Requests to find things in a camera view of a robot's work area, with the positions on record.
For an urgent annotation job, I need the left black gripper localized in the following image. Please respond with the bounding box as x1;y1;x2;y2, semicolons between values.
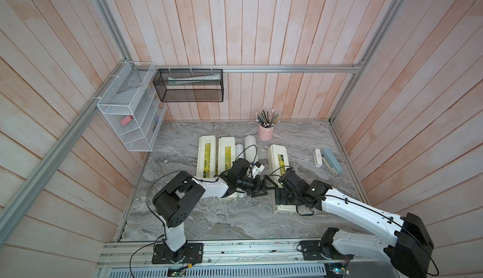
236;175;279;197

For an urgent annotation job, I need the cream dispenser lid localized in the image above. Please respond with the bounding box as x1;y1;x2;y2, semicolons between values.
268;144;296;214

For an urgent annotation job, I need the thick plastic wrap roll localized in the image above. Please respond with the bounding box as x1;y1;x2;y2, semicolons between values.
244;135;259;164

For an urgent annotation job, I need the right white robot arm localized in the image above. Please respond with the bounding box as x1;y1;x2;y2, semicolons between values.
275;166;434;277

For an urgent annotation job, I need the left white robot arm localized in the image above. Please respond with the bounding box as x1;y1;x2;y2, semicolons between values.
152;158;277;257

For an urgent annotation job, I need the thin plastic wrap roll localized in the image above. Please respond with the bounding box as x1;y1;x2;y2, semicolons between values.
235;144;245;160

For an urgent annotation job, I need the cream dispenser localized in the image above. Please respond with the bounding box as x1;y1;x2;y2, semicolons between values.
218;137;235;175
196;135;217;179

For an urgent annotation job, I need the pink pencil cup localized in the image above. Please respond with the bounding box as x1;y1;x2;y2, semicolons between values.
258;125;275;142

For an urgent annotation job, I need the small white case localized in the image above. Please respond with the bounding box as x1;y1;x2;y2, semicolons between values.
313;148;323;168

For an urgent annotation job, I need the far left cream dispenser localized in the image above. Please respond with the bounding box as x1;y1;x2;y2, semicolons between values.
196;135;217;179

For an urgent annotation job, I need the blue stapler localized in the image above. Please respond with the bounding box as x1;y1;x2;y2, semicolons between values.
322;148;343;176

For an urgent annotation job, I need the bundle of pencils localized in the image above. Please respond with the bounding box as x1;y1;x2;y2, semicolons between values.
255;108;280;128

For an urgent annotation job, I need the pink eraser block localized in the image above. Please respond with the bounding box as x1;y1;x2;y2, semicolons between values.
120;115;133;126

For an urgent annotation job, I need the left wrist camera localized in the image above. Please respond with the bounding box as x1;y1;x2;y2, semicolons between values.
252;162;265;178

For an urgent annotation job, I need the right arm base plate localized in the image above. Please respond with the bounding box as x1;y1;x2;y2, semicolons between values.
297;240;354;261

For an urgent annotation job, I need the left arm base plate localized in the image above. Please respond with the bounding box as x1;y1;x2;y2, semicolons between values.
152;243;204;265

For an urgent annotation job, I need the black wire basket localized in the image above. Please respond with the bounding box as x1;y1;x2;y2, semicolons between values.
153;68;225;103

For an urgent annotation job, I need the white wire shelf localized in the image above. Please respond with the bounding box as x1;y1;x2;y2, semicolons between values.
97;61;166;152

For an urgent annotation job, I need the aluminium front rail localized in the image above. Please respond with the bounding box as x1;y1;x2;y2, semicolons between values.
96;232;391;272

